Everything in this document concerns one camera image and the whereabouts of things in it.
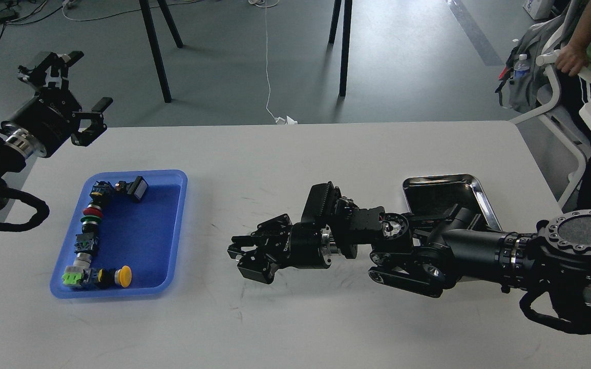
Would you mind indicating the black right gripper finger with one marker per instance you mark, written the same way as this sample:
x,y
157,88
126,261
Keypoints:
x,y
258,267
270,237

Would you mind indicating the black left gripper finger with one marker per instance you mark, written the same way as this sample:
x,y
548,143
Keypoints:
x,y
49,78
88,135

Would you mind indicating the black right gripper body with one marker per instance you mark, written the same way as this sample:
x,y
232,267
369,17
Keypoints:
x,y
300,246

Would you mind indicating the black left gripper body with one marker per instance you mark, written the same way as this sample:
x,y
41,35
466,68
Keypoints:
x,y
49,119

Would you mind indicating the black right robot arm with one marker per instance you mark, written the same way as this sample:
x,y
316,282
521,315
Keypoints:
x,y
429,254

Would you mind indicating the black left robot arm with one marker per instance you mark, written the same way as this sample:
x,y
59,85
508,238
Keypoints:
x,y
15,148

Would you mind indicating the person's hand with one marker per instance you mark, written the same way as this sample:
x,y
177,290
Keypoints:
x,y
572,59

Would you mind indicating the black square push button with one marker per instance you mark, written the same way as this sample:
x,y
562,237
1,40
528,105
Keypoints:
x,y
137,189

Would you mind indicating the black stand leg left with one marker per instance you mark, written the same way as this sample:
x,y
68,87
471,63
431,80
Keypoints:
x,y
151,33

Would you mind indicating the black stand leg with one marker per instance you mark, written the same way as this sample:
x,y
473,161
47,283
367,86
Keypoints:
x,y
346,38
151,33

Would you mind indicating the blue plastic tray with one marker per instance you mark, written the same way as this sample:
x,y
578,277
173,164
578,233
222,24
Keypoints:
x,y
143,236

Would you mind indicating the silver metal tray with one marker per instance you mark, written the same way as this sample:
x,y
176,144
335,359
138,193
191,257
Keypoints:
x,y
435,194

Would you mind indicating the yellow mushroom push button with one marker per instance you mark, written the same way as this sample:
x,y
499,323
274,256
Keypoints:
x,y
107,278

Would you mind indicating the black stand leg right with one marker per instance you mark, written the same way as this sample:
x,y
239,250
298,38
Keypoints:
x,y
346,38

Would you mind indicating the grey backpack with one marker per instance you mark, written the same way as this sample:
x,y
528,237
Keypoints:
x,y
519,93

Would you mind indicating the clear water bottle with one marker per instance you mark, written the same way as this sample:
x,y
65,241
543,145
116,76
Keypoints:
x,y
522,66

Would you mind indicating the black blue switch block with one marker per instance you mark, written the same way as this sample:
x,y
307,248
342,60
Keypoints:
x,y
102,193

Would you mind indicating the red push button switch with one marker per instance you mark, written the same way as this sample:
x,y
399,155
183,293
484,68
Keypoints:
x,y
93,210

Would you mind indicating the green push button switch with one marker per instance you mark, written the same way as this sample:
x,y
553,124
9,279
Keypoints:
x,y
90,219

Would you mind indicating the black switch contact block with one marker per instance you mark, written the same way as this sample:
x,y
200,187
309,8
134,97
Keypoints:
x,y
87,243

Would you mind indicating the green block silver switch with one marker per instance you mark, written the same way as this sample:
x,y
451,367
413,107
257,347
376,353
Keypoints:
x,y
77,275

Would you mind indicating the white chair frame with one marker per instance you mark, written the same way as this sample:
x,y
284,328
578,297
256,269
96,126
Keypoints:
x,y
558,121

